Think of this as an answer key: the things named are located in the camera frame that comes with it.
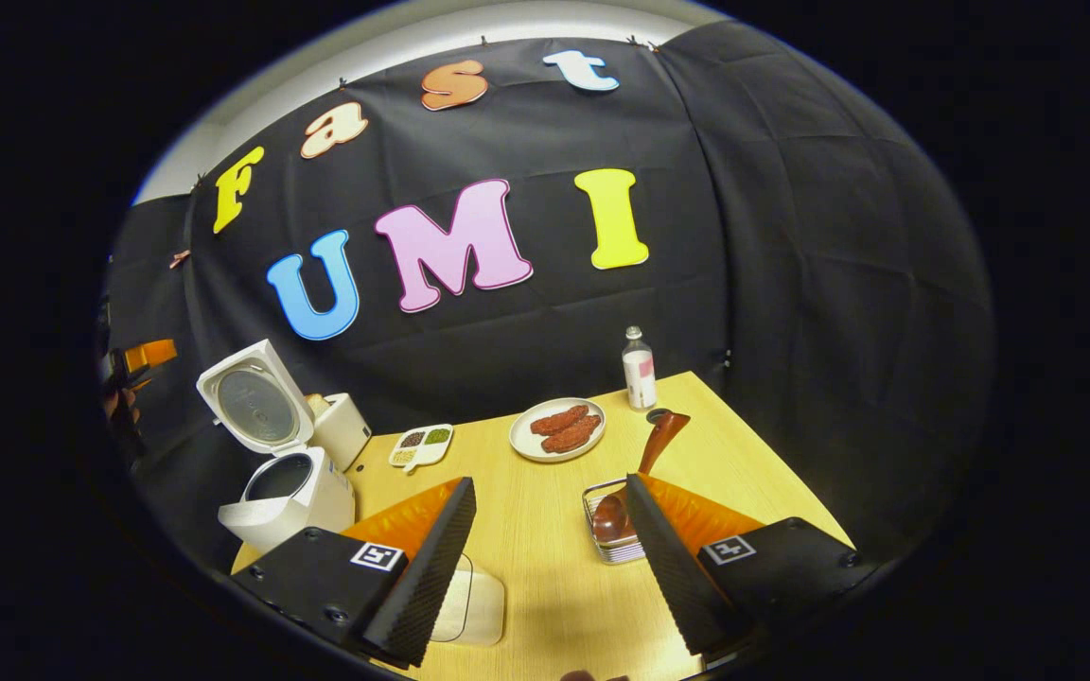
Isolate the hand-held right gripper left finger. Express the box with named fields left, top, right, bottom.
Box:
left=231, top=476, right=478, bottom=668

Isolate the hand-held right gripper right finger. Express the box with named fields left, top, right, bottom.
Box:
left=625, top=473, right=860, bottom=658

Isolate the metal wire chopstick holder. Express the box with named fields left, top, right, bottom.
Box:
left=583, top=478, right=645, bottom=566

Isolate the brown wooden spoon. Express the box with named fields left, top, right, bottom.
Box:
left=592, top=410, right=692, bottom=545

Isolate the white rice cooker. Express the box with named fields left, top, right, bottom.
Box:
left=196, top=339, right=357, bottom=555

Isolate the translucent white square tray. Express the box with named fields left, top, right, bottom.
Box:
left=427, top=553, right=507, bottom=648

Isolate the white divided bean dish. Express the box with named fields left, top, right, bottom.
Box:
left=388, top=423, right=454, bottom=471

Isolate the white toaster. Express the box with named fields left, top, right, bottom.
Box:
left=308, top=393, right=373, bottom=472

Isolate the red meat piece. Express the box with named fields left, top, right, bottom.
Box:
left=541, top=414, right=603, bottom=454
left=530, top=405, right=590, bottom=436

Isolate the white round plate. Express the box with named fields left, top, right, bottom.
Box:
left=509, top=397, right=607, bottom=463

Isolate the small pink label bottle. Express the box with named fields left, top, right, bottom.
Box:
left=622, top=326, right=658, bottom=411

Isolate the black backdrop cloth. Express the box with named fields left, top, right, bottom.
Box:
left=105, top=24, right=995, bottom=568

